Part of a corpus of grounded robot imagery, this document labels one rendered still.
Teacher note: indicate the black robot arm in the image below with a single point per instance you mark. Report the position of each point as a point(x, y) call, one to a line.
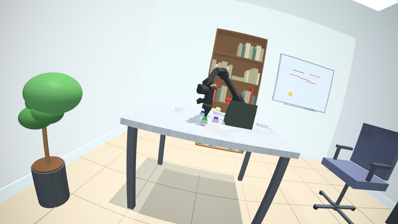
point(207, 89)

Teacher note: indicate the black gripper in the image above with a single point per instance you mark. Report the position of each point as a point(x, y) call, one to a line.
point(207, 106)

